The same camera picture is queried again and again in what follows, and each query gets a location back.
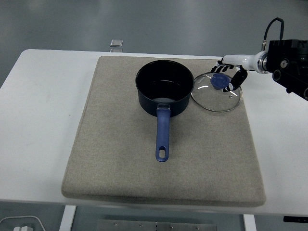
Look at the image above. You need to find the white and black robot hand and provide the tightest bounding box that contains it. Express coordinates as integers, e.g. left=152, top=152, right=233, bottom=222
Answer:
left=210, top=53, right=260, bottom=93

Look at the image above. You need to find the glass pot lid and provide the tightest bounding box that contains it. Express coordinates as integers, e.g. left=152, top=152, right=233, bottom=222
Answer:
left=190, top=71, right=244, bottom=113

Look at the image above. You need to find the beige fabric mat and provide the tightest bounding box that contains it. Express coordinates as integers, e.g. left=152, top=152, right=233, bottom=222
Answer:
left=61, top=55, right=267, bottom=207

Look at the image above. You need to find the white table leg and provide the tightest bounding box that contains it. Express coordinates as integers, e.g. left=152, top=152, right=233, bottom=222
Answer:
left=243, top=214, right=257, bottom=231
left=59, top=205, right=77, bottom=231

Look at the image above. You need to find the black flat bar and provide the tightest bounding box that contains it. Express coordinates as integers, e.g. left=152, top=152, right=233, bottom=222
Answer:
left=282, top=216, right=308, bottom=223

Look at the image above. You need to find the white rounded tray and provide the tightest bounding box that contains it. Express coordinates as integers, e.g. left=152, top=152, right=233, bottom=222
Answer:
left=0, top=215, right=45, bottom=231

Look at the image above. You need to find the dark blue saucepan with handle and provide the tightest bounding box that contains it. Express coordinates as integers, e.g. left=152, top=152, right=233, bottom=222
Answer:
left=135, top=60, right=195, bottom=163

